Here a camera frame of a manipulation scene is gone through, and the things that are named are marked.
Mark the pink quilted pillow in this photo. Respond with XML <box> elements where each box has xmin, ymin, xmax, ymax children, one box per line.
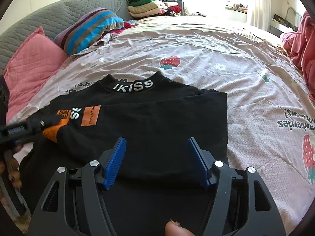
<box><xmin>3</xmin><ymin>26</ymin><xmax>68</xmax><ymax>121</ymax></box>

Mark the left hand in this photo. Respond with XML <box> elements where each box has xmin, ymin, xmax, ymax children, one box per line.
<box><xmin>0</xmin><ymin>144</ymin><xmax>24</xmax><ymax>206</ymax></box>

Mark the pink crumpled blanket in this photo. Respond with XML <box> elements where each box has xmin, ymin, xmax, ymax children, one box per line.
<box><xmin>280</xmin><ymin>11</ymin><xmax>315</xmax><ymax>98</ymax></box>

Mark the striped blue brown pillow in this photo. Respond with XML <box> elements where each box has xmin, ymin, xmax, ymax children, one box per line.
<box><xmin>54</xmin><ymin>7</ymin><xmax>124</xmax><ymax>55</ymax></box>

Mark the strawberry print bed sheet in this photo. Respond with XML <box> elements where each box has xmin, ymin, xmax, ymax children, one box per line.
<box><xmin>9</xmin><ymin>16</ymin><xmax>314</xmax><ymax>233</ymax></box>

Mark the dark red garment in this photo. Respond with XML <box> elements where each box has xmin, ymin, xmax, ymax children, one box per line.
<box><xmin>110</xmin><ymin>21</ymin><xmax>137</xmax><ymax>34</ymax></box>

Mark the white side desk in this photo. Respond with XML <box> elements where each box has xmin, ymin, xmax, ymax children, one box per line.
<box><xmin>269</xmin><ymin>14</ymin><xmax>298</xmax><ymax>37</ymax></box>

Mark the black sweater with orange patches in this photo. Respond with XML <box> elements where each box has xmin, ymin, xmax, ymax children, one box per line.
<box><xmin>20</xmin><ymin>72</ymin><xmax>227</xmax><ymax>235</ymax></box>

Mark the grey quilted headboard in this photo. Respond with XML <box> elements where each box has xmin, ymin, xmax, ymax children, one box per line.
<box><xmin>1</xmin><ymin>0</ymin><xmax>132</xmax><ymax>73</ymax></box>

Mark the stack of folded clothes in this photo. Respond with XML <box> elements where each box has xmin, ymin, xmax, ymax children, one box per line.
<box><xmin>127</xmin><ymin>0</ymin><xmax>185</xmax><ymax>19</ymax></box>

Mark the white curtain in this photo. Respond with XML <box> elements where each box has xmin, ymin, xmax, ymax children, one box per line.
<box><xmin>247</xmin><ymin>0</ymin><xmax>271</xmax><ymax>31</ymax></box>

